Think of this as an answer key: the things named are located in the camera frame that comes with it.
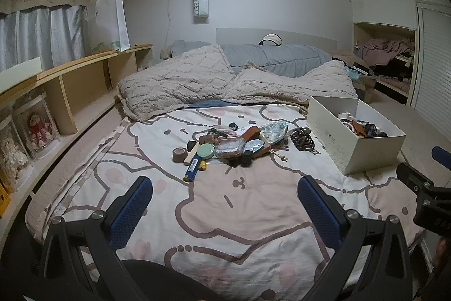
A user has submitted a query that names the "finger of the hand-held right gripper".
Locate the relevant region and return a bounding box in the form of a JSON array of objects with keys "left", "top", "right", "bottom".
[
  {"left": 396, "top": 163, "right": 451, "bottom": 206},
  {"left": 432, "top": 146, "right": 451, "bottom": 164}
]

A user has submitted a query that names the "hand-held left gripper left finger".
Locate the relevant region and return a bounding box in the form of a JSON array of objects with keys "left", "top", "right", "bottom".
[{"left": 38, "top": 176, "right": 154, "bottom": 301}]

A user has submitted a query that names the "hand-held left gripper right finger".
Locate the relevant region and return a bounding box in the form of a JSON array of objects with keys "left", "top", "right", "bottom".
[{"left": 297, "top": 176, "right": 414, "bottom": 301}]

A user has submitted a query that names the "brown tape roll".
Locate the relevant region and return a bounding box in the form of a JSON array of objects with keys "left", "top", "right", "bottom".
[{"left": 172, "top": 147, "right": 189, "bottom": 163}]

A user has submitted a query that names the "white cardboard box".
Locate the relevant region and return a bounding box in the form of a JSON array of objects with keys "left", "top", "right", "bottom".
[{"left": 306, "top": 95, "right": 407, "bottom": 175}]

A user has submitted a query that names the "clear plastic case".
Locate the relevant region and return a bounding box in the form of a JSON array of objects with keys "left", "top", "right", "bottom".
[{"left": 214, "top": 140, "right": 245, "bottom": 159}]

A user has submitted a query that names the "blue lighter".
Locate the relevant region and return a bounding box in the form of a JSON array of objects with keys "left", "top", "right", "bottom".
[{"left": 183, "top": 156, "right": 202, "bottom": 182}]

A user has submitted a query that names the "brown hair claw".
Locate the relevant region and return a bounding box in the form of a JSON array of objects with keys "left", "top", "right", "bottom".
[{"left": 289, "top": 128, "right": 315, "bottom": 151}]

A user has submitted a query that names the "bear printed blanket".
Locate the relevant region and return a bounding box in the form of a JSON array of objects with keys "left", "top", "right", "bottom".
[{"left": 26, "top": 103, "right": 425, "bottom": 301}]

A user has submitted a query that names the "white louvre door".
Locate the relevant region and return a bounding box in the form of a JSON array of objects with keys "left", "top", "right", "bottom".
[{"left": 410, "top": 0, "right": 451, "bottom": 132}]

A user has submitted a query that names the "floral fabric pouch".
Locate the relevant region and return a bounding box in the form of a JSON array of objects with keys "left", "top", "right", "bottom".
[{"left": 260, "top": 122, "right": 289, "bottom": 144}]

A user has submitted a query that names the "green round case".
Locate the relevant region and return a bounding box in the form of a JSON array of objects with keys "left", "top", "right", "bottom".
[{"left": 196, "top": 143, "right": 216, "bottom": 160}]

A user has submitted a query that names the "dark clothes pile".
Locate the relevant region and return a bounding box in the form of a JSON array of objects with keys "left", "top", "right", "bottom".
[{"left": 373, "top": 64, "right": 411, "bottom": 84}]

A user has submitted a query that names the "pink clothes pile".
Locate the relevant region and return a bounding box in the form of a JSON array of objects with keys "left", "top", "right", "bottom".
[{"left": 356, "top": 38, "right": 415, "bottom": 67}]

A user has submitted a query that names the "pink plastic packet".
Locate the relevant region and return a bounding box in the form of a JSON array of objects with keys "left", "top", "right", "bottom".
[{"left": 215, "top": 126, "right": 241, "bottom": 140}]

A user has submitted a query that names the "red doll in clear box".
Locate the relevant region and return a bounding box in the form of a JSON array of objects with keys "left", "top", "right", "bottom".
[{"left": 14, "top": 93, "right": 61, "bottom": 161}]

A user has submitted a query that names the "yellow box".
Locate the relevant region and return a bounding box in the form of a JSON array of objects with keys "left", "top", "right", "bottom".
[{"left": 0, "top": 181, "right": 11, "bottom": 217}]

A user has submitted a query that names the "cream doll in clear box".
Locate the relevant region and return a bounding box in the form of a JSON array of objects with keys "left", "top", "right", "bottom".
[{"left": 0, "top": 118, "right": 36, "bottom": 194}]

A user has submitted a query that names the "beige tufted pillow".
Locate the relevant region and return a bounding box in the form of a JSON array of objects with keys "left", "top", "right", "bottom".
[{"left": 224, "top": 59, "right": 358, "bottom": 107}]

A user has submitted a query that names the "blue bed sheet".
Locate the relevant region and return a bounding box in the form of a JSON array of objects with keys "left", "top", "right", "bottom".
[{"left": 186, "top": 100, "right": 244, "bottom": 108}]

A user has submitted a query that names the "built-in closet shelf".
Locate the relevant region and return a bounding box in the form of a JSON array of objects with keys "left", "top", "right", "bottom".
[{"left": 353, "top": 22, "right": 418, "bottom": 106}]

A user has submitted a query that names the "wooden shelf unit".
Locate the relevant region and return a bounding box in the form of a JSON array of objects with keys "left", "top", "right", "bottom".
[{"left": 0, "top": 43, "right": 154, "bottom": 241}]

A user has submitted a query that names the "beige knitted blanket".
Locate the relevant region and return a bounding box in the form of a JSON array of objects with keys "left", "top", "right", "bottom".
[{"left": 118, "top": 44, "right": 235, "bottom": 122}]

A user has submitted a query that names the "grey duvet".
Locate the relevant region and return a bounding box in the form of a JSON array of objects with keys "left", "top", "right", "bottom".
[{"left": 218, "top": 43, "right": 333, "bottom": 79}]

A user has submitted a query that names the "white and black cap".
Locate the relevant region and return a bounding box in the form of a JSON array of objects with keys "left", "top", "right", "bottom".
[{"left": 259, "top": 34, "right": 284, "bottom": 46}]

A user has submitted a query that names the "large white shopping bag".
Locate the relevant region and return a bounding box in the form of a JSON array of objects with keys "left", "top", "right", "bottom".
[{"left": 86, "top": 0, "right": 130, "bottom": 53}]

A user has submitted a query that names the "grey curtain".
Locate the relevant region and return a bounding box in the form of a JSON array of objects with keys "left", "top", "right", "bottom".
[{"left": 0, "top": 5, "right": 87, "bottom": 74}]

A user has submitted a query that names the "beaded tassel string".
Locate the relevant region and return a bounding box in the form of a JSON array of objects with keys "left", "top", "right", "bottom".
[{"left": 269, "top": 149, "right": 290, "bottom": 162}]

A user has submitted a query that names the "brown leather strap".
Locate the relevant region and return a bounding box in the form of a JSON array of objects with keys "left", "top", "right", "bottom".
[{"left": 240, "top": 126, "right": 262, "bottom": 142}]

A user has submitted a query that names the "white hanging cable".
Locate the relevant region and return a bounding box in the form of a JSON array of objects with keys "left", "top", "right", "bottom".
[{"left": 165, "top": 0, "right": 174, "bottom": 48}]

